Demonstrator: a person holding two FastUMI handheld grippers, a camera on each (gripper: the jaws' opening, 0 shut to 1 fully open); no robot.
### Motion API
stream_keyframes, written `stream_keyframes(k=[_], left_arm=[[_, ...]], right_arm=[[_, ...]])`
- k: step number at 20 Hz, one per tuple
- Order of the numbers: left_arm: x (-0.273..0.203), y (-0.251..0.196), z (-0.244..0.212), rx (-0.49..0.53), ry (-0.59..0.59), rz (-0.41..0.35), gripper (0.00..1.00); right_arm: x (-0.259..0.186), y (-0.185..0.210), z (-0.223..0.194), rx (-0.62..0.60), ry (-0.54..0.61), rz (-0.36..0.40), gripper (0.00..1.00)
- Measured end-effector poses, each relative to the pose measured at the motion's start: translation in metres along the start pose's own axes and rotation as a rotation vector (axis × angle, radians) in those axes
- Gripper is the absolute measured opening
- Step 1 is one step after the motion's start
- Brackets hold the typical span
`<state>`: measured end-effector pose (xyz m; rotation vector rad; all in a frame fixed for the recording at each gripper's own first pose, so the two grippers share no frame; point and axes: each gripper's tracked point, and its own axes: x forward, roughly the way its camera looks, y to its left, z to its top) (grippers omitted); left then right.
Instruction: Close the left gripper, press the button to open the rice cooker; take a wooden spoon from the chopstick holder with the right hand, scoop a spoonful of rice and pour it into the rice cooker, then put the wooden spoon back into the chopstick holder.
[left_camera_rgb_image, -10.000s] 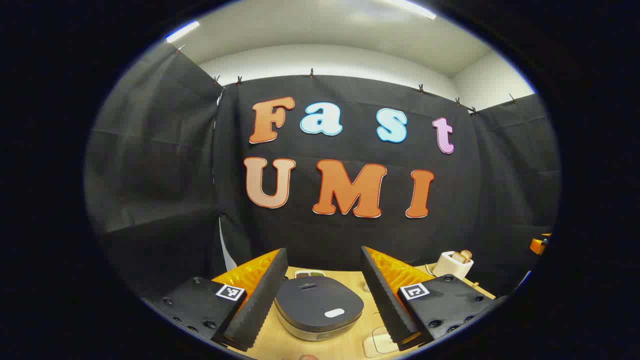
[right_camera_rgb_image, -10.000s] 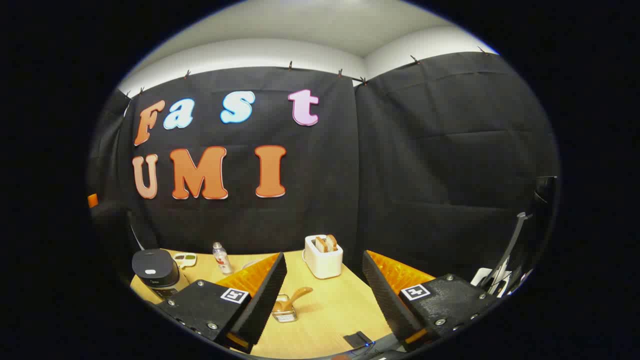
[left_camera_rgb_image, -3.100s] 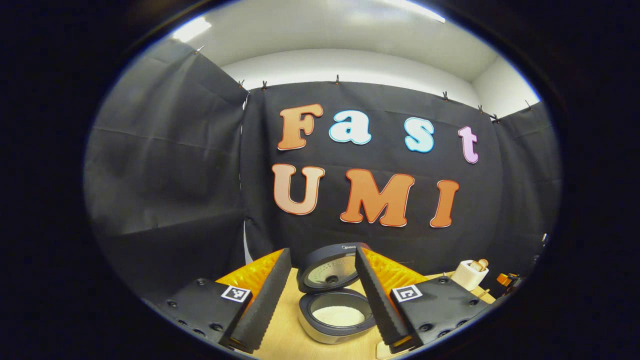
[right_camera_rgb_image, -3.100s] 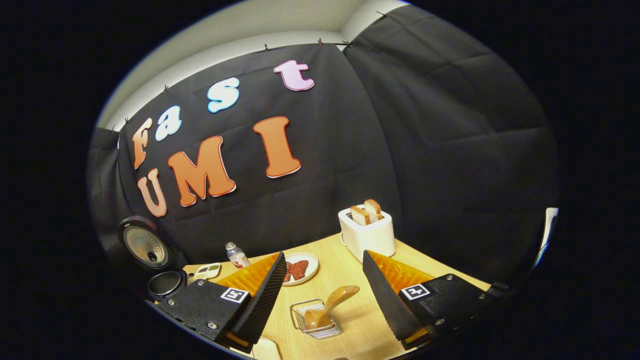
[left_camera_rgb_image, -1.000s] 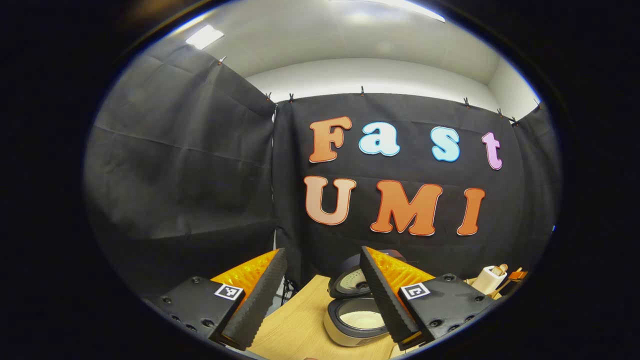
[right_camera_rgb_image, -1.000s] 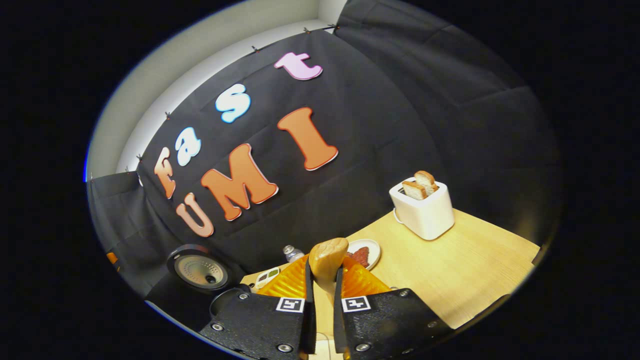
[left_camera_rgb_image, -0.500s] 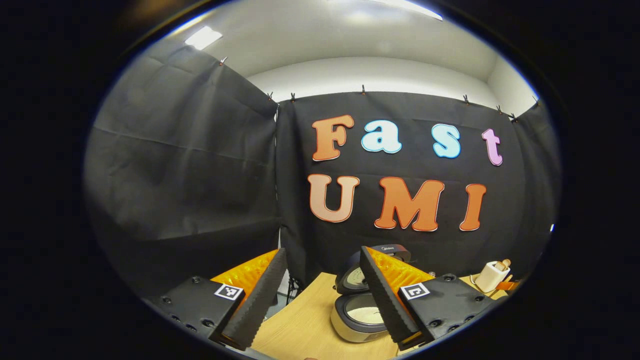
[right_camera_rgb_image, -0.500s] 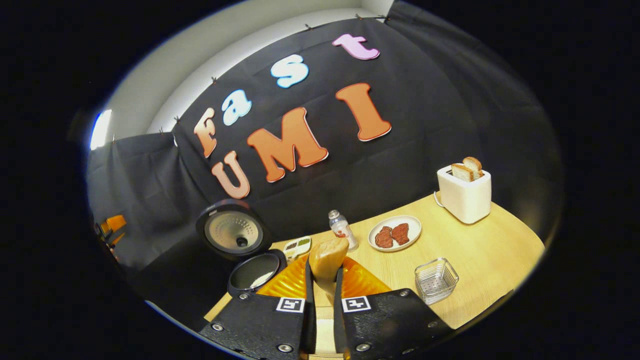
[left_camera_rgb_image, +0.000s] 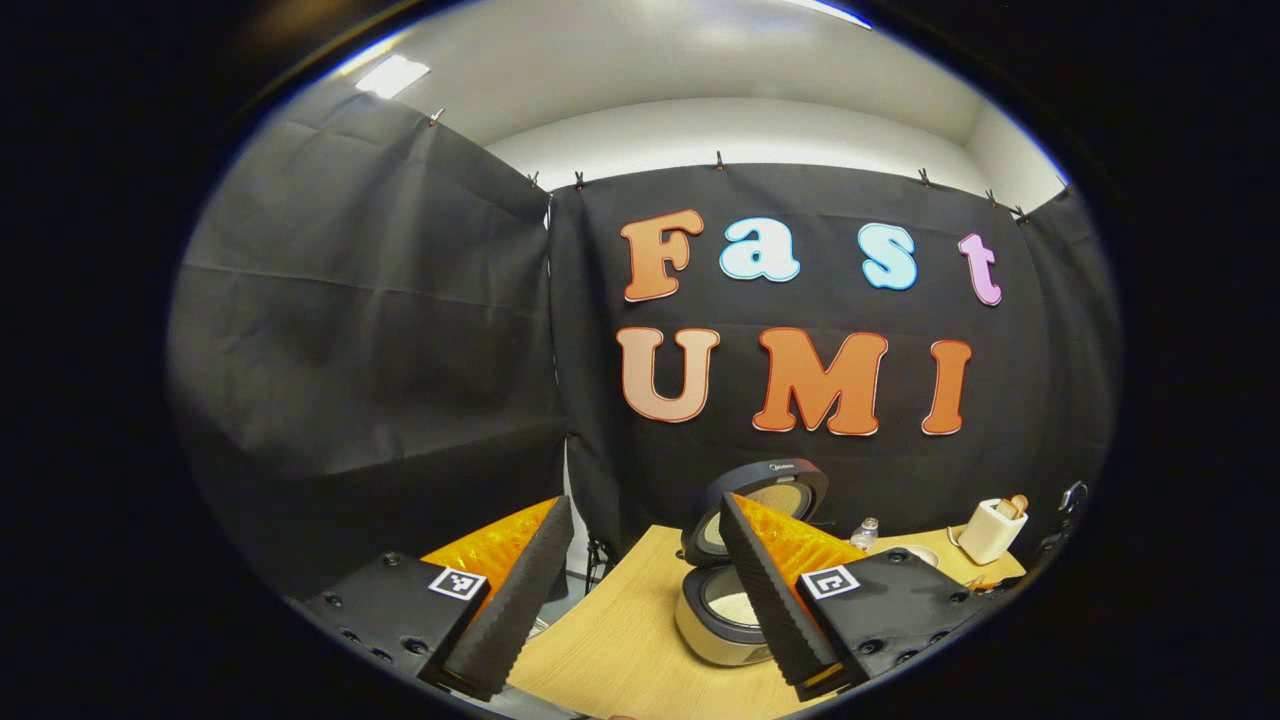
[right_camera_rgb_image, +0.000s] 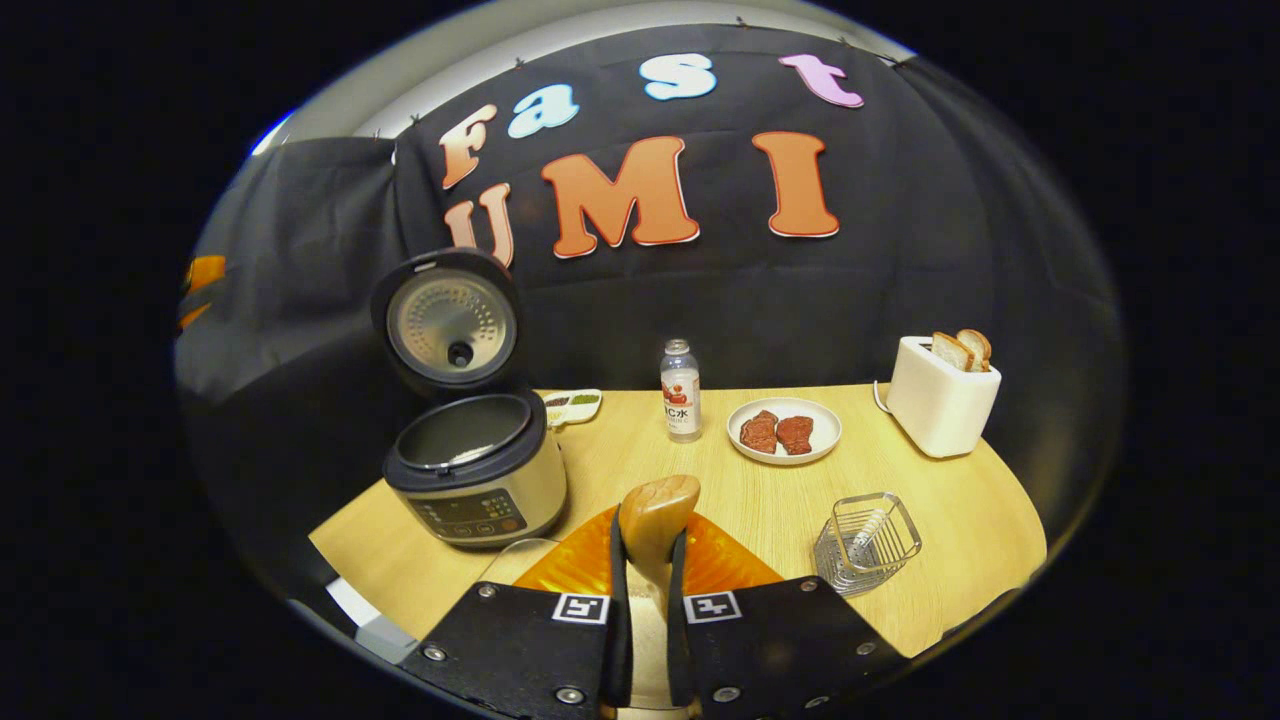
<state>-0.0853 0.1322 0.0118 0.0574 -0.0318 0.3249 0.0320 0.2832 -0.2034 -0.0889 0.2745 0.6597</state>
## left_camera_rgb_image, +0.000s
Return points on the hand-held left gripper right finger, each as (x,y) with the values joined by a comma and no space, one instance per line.
(775,600)

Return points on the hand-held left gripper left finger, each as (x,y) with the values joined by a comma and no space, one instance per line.
(520,600)

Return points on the dark grey rice cooker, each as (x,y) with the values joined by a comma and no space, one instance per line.
(720,625)

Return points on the toasted bread slice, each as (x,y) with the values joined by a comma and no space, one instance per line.
(1012,506)

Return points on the white toaster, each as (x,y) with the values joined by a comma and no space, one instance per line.
(985,540)

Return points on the clear plastic bottle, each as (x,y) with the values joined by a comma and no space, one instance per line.
(865,535)

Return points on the white round plate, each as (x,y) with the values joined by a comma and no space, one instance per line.
(915,555)

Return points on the black backdrop cloth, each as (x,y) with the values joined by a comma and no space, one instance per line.
(380,330)

